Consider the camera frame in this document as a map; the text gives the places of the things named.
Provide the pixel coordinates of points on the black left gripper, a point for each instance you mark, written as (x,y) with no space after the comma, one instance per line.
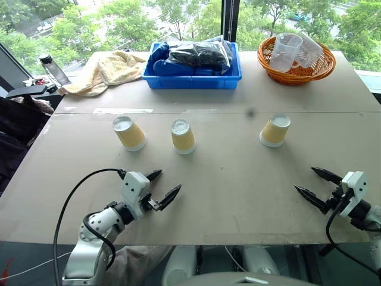
(150,204)

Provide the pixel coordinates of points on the pale yellow towel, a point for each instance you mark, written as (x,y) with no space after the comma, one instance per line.
(110,73)

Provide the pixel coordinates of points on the blue bundled fabric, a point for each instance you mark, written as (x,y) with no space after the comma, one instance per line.
(162,58)

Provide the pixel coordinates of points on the white rounded robot leg shell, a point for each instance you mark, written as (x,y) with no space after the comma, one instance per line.
(259,259)
(178,265)

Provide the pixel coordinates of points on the clear water bottle black cap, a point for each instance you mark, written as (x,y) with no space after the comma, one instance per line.
(55,71)

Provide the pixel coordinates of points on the black chair armrest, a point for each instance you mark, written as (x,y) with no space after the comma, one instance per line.
(25,90)

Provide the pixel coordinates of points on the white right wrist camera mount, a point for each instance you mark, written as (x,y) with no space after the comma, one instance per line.
(355,187)

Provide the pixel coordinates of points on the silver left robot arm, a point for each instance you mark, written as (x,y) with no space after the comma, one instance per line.
(89,238)

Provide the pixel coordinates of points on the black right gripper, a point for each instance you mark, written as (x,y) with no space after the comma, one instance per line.
(336,198)

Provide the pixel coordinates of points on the orange woven basket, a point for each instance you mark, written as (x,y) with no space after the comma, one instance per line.
(297,76)

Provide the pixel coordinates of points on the grey cloth under table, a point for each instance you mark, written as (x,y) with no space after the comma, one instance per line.
(134,265)

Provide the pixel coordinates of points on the blue plastic bin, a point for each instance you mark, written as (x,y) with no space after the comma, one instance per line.
(190,81)

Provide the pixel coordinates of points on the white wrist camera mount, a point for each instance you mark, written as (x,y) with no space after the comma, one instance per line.
(134,190)
(355,187)

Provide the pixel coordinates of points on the clear plastic measuring cup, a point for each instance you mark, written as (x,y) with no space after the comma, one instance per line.
(311,49)
(284,55)

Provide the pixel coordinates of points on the black bag in clear plastic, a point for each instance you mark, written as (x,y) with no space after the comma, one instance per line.
(199,55)

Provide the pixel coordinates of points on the yellow paper cup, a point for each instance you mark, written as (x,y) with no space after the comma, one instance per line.
(131,135)
(183,138)
(274,132)

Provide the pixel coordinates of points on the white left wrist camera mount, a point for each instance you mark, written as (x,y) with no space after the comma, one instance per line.
(134,190)

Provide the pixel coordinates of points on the black window frame post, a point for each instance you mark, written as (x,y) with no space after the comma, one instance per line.
(229,24)

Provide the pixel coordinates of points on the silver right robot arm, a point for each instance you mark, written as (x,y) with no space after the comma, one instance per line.
(364,214)

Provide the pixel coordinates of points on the dark clothing on chair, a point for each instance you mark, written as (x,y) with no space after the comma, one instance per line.
(18,131)

